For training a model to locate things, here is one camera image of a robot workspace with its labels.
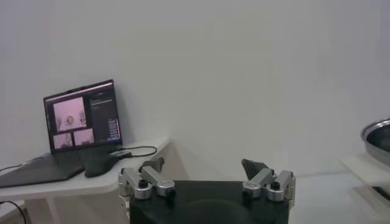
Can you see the black computer mouse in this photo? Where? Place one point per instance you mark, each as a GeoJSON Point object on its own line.
{"type": "Point", "coordinates": [97, 165]}

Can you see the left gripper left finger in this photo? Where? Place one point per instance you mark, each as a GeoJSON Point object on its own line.
{"type": "Point", "coordinates": [146, 182]}

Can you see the perforated steel steamer basket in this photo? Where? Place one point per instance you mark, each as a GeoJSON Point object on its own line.
{"type": "Point", "coordinates": [377, 149]}

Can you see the black usb hub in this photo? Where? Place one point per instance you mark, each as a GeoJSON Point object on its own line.
{"type": "Point", "coordinates": [123, 154]}

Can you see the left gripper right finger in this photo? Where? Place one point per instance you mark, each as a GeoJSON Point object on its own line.
{"type": "Point", "coordinates": [268, 182]}

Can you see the black laptop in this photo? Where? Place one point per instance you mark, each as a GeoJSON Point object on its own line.
{"type": "Point", "coordinates": [100, 112]}

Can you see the white side table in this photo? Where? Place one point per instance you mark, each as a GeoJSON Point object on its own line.
{"type": "Point", "coordinates": [137, 164]}

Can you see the white electric cooker pot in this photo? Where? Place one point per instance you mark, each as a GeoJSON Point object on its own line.
{"type": "Point", "coordinates": [362, 170]}

